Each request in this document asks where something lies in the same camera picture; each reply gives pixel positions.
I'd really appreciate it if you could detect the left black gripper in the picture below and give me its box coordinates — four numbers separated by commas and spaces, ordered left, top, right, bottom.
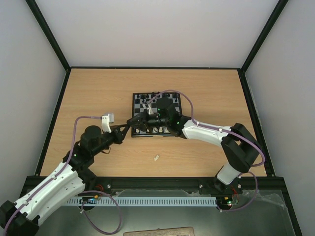
92, 123, 130, 155

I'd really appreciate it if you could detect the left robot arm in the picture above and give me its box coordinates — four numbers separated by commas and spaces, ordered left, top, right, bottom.
0, 124, 129, 236

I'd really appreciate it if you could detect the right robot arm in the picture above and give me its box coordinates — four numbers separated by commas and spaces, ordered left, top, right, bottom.
127, 97, 260, 193

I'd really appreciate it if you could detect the black chess pieces row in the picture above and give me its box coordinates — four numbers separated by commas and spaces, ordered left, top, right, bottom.
132, 92, 180, 104

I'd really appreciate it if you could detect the left controller board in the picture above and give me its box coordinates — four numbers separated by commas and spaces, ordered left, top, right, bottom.
79, 195, 102, 205

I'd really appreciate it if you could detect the right green controller board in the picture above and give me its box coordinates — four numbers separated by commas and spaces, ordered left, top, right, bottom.
218, 195, 240, 206

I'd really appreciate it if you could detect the black and silver chessboard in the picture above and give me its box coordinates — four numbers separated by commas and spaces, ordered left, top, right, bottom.
131, 97, 189, 138

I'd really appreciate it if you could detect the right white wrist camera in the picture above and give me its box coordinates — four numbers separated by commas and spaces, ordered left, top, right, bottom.
143, 103, 154, 115

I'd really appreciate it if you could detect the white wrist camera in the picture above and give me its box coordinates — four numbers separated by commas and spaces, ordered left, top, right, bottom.
143, 103, 154, 115
101, 113, 114, 133

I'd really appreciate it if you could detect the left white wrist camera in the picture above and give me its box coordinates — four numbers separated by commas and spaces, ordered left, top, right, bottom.
101, 113, 114, 133

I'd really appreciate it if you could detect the black aluminium frame rail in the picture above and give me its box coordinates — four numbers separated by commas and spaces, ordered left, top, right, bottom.
4, 176, 302, 236

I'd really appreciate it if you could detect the light blue cable duct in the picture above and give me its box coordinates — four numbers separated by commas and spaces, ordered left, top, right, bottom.
64, 197, 217, 207

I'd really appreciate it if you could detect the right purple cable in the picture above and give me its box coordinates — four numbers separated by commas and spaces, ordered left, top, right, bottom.
145, 89, 266, 212

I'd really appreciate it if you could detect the purple cable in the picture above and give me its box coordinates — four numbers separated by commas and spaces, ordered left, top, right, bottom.
145, 89, 266, 212
4, 116, 123, 234

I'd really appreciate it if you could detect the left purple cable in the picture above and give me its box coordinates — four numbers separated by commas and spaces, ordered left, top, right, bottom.
4, 116, 123, 234

